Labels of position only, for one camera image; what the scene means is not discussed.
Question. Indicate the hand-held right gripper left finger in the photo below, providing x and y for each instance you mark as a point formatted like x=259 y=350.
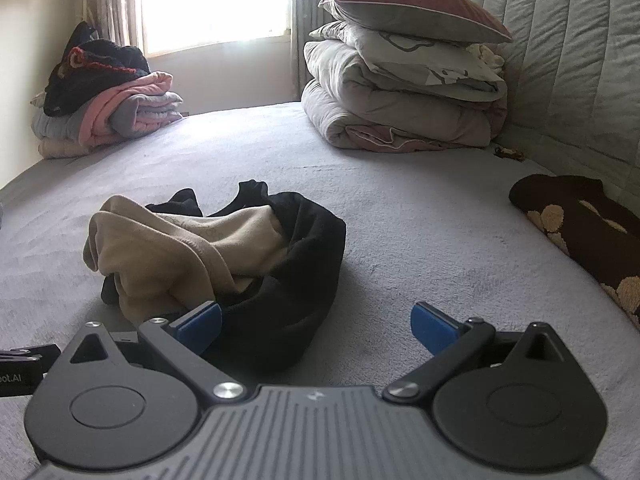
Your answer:
x=200 y=327

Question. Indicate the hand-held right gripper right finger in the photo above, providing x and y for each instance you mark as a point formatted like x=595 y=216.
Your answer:
x=430 y=330

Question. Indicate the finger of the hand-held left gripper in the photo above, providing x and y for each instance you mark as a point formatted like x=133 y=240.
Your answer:
x=30 y=352

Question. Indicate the beige and black shirt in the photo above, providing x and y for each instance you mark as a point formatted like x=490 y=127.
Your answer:
x=150 y=240

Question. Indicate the brown floral blanket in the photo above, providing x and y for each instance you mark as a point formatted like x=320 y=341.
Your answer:
x=575 y=220

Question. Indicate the small brown yellow object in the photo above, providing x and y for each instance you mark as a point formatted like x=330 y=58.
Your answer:
x=510 y=153

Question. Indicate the beige folded blanket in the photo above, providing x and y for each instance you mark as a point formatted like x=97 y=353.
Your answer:
x=65 y=149

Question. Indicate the folded grey pink comforter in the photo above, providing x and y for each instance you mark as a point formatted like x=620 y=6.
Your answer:
x=375 y=110

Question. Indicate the grey folded blanket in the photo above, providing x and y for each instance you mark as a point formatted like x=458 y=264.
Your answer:
x=55 y=125

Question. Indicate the pink folded garment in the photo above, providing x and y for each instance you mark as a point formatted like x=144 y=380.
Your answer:
x=115 y=97

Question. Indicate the folded printed grey quilt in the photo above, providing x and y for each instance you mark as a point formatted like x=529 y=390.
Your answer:
x=400 y=60

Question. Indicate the cream floral cloth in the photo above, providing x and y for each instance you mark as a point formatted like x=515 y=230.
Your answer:
x=487 y=56

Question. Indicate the dark knitted garment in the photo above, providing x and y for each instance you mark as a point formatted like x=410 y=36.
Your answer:
x=100 y=60

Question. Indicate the grey quilted headboard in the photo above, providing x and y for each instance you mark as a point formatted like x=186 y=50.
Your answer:
x=565 y=60

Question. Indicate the maroon and grey pillow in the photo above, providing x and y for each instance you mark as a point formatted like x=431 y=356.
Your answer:
x=400 y=15

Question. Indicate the window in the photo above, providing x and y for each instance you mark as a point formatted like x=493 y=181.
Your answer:
x=215 y=5

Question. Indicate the grey curtain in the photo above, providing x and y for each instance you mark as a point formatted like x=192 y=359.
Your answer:
x=315 y=25
x=112 y=0

